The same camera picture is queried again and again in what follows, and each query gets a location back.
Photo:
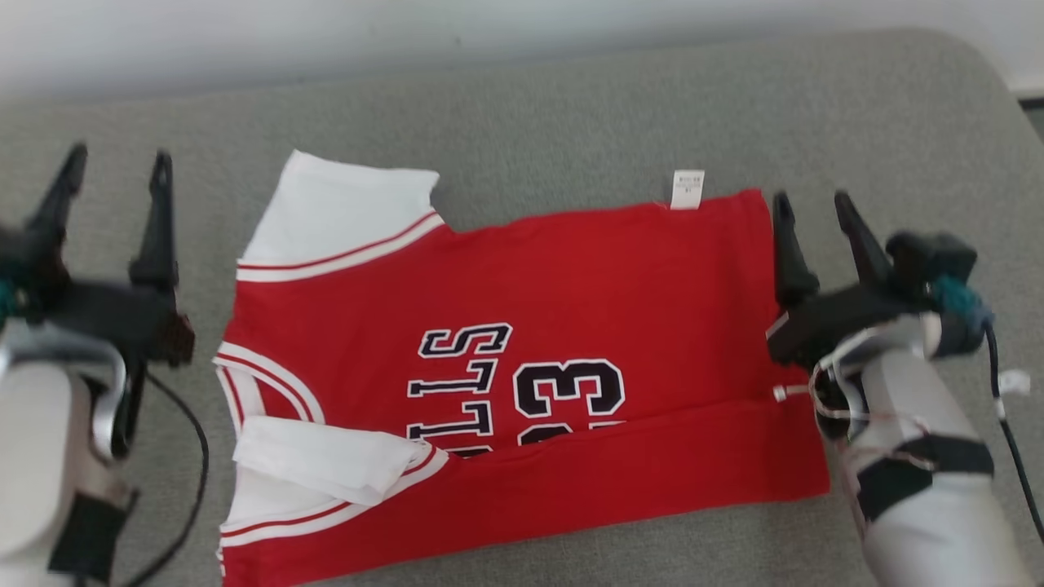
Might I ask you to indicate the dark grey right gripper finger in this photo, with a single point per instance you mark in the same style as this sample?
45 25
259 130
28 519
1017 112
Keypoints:
866 253
791 261

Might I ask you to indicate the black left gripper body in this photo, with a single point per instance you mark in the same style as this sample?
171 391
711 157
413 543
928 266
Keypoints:
106 314

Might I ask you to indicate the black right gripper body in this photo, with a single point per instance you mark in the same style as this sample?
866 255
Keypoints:
832 322

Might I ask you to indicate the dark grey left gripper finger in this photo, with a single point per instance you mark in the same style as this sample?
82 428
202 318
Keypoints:
57 212
159 244

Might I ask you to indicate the red basketball jersey white sleeves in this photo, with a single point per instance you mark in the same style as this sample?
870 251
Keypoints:
612 285

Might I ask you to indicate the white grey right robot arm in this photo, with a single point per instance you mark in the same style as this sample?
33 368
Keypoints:
930 522

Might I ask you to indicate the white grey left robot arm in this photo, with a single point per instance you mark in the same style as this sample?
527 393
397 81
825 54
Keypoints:
33 424

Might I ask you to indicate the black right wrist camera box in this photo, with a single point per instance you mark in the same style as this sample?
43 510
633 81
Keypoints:
930 257

